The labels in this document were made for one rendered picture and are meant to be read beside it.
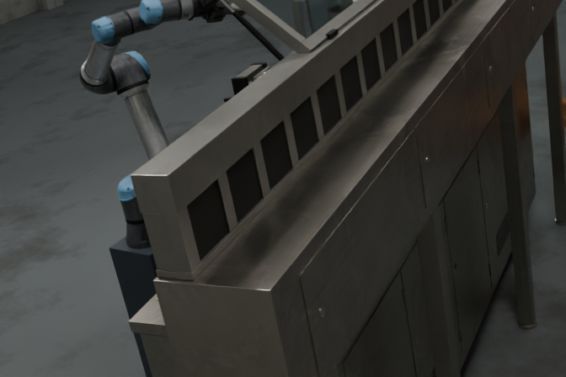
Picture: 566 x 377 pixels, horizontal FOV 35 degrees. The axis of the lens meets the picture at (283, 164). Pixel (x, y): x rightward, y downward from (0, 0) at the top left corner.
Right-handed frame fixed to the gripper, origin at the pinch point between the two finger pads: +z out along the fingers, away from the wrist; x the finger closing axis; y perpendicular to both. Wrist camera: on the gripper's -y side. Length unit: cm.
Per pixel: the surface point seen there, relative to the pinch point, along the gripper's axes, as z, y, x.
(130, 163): 81, 361, -107
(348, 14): -1, -42, 37
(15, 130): 44, 499, -219
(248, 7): -33, -48, 35
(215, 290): -73, -63, 104
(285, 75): -36, -56, 59
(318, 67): -22, -50, 55
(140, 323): -55, 39, 82
